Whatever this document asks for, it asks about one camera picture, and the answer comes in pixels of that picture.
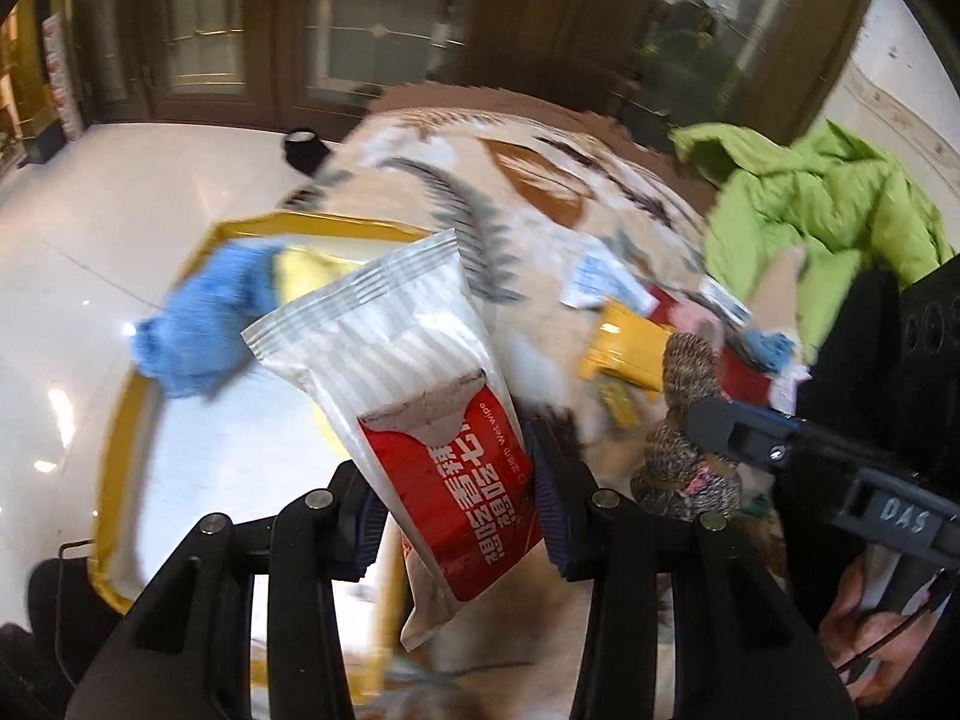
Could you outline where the brown knitted sock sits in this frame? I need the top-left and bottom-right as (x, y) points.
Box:
(628, 331), (746, 524)

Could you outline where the white red wipes packet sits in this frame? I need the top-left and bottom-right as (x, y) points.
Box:
(242, 231), (542, 650)

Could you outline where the yellow snack packet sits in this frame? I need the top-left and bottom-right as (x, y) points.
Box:
(576, 299), (672, 392)

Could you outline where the blue fluffy cloth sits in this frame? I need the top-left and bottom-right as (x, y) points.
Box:
(130, 241), (283, 398)

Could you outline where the white blue printed packet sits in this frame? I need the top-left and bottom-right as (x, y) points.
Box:
(560, 250), (659, 317)

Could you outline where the right hand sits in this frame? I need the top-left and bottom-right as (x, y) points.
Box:
(818, 554), (946, 707)

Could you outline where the small blue cloth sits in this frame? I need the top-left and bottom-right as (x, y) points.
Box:
(740, 328), (796, 376)

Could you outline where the white barcode packet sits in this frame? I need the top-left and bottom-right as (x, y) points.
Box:
(698, 275), (752, 328)

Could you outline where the leaf patterned blanket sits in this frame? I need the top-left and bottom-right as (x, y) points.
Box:
(285, 83), (716, 718)

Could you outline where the green jacket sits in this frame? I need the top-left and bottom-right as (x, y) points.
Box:
(670, 119), (955, 361)

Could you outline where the black round floor object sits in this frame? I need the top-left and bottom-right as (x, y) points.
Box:
(283, 127), (332, 177)

